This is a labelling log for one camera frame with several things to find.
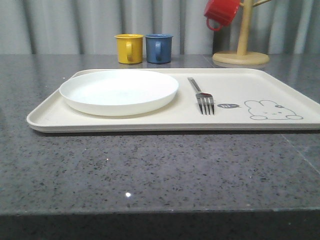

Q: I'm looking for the wooden mug tree stand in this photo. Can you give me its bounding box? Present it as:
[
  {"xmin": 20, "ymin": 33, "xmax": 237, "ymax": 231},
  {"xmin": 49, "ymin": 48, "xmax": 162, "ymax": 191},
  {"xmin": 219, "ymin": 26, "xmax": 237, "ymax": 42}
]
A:
[{"xmin": 212, "ymin": 0, "xmax": 270, "ymax": 65}]

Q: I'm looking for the yellow mug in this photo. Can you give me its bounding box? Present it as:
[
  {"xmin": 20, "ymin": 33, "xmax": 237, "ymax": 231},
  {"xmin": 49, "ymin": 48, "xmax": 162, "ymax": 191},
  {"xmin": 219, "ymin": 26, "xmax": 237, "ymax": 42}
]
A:
[{"xmin": 114, "ymin": 34, "xmax": 144, "ymax": 65}]

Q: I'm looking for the red mug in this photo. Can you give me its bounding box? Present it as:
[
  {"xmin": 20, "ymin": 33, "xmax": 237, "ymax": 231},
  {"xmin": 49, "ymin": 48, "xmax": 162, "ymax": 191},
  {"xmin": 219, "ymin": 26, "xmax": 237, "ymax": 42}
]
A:
[{"xmin": 204, "ymin": 0, "xmax": 241, "ymax": 31}]

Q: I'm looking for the white round plate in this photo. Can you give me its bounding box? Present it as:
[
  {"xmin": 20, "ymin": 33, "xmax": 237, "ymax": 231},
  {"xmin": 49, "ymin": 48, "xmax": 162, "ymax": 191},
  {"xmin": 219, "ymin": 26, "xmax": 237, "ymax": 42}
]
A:
[{"xmin": 59, "ymin": 69, "xmax": 179, "ymax": 117}]

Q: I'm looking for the cream rabbit serving tray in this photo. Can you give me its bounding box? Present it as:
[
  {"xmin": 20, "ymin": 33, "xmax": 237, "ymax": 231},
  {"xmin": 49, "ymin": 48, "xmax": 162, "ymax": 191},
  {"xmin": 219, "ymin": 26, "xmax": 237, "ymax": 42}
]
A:
[{"xmin": 26, "ymin": 68, "xmax": 320, "ymax": 133}]

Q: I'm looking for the silver metal fork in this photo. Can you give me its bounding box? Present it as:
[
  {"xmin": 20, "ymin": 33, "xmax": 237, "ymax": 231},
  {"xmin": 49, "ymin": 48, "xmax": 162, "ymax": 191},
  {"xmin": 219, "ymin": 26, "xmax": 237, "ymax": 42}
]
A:
[{"xmin": 187, "ymin": 77, "xmax": 215, "ymax": 116}]

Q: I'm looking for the blue mug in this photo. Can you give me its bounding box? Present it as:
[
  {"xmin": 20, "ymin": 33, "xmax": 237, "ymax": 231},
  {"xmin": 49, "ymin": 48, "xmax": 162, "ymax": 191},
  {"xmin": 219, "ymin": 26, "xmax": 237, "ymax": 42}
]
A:
[{"xmin": 145, "ymin": 33, "xmax": 173, "ymax": 64}]

